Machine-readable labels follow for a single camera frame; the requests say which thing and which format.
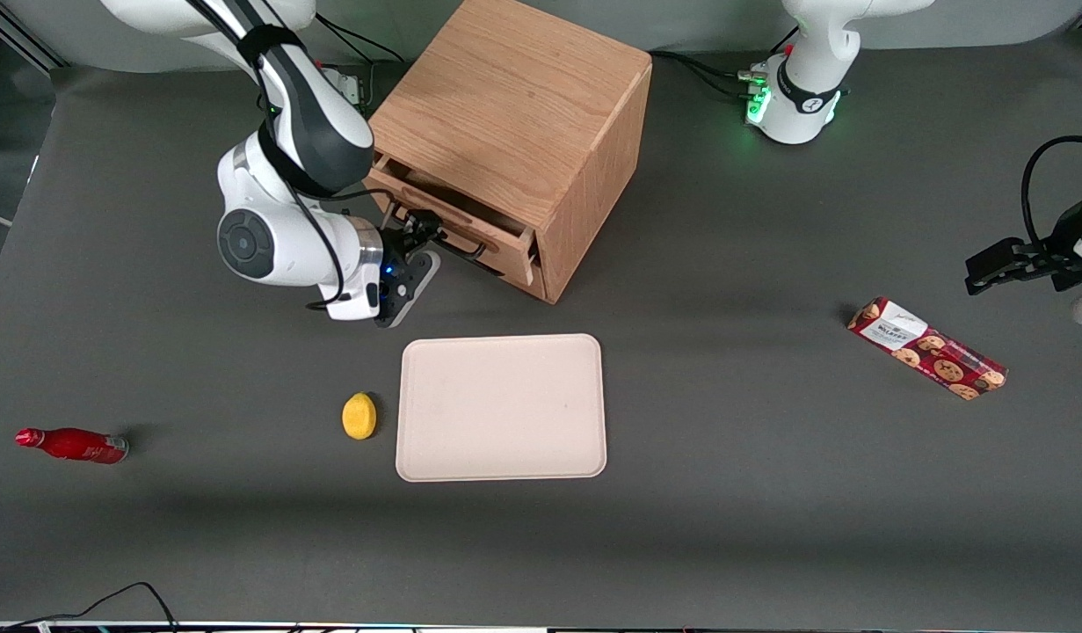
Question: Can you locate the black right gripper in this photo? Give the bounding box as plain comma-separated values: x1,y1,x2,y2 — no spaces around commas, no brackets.
378,209,445,309

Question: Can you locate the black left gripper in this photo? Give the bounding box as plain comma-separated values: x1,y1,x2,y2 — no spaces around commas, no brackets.
964,189,1082,295

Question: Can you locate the black metal drawer handle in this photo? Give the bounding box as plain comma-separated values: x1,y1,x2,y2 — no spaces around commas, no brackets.
435,239,512,279
384,200,490,261

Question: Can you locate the wooden drawer with grasped handle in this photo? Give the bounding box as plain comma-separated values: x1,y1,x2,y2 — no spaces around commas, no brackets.
365,151,541,289

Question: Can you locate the wooden drawer cabinet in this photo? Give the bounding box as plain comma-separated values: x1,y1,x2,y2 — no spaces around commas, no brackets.
369,0,654,306

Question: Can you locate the red cookie box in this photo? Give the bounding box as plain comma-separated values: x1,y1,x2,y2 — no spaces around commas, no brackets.
846,297,1008,402

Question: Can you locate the beige rectangular tray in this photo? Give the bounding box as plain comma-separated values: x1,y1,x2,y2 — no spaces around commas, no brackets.
396,333,608,483

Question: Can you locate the yellow lemon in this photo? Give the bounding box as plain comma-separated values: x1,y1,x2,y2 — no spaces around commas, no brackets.
342,392,378,440

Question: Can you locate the red bottle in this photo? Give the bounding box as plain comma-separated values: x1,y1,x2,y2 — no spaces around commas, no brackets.
15,427,130,465

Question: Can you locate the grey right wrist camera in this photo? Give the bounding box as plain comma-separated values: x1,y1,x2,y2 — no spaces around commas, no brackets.
384,251,441,329

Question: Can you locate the black looped left gripper cable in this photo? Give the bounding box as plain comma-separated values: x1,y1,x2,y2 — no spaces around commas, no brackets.
1021,135,1082,251

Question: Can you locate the black right arm base cable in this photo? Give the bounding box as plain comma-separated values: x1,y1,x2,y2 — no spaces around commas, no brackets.
315,13,407,89

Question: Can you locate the black arm base cable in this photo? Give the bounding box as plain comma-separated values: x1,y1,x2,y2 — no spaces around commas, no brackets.
681,62,759,100
650,50,761,82
315,13,407,89

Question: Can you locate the black left arm base cable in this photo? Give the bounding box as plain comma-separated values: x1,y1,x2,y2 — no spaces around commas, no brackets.
681,62,759,100
650,50,761,82

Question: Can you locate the thin black table-edge cable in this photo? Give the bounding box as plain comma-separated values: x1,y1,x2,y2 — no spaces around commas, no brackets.
4,582,179,632

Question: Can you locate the aluminium frame rail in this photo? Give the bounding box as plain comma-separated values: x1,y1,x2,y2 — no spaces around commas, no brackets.
0,0,69,73

